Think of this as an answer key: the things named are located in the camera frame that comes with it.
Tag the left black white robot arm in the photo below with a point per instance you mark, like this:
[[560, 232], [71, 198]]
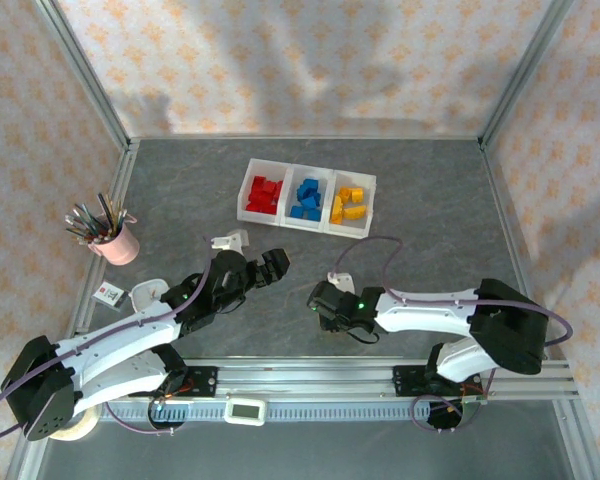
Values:
[[120, 340]]

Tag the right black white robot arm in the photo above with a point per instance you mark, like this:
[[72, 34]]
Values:
[[420, 315]]

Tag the small white red card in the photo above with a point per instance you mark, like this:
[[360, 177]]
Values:
[[107, 293]]

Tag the colored pencil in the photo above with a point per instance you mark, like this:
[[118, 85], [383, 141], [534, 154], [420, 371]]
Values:
[[103, 210], [120, 217], [87, 215], [80, 224]]

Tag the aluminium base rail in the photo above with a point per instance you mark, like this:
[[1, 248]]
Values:
[[305, 372]]

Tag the red lego brick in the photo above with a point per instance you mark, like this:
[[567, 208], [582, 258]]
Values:
[[260, 194], [278, 190], [271, 206], [255, 203], [269, 187], [258, 182]]

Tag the pink cup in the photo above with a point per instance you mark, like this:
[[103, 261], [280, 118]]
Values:
[[122, 247]]

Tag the white digital timer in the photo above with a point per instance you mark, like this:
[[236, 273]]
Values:
[[245, 411]]

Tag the beige masking tape roll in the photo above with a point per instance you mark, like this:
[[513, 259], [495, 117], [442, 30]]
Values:
[[80, 432]]

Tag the aluminium table edge rail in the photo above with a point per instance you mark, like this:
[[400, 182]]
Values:
[[510, 225], [115, 200]]

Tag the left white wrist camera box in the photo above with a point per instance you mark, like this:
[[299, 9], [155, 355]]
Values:
[[230, 241]]

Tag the aluminium frame post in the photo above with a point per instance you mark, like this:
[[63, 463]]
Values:
[[85, 75], [525, 75]]

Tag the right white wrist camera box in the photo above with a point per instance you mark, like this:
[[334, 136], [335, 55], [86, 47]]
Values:
[[341, 280]]

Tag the yellow lego brick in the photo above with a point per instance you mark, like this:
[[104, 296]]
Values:
[[356, 211], [337, 204], [337, 218], [346, 193], [359, 193]]

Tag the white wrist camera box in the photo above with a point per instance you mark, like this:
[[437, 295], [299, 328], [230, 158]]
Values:
[[341, 280], [230, 241]]

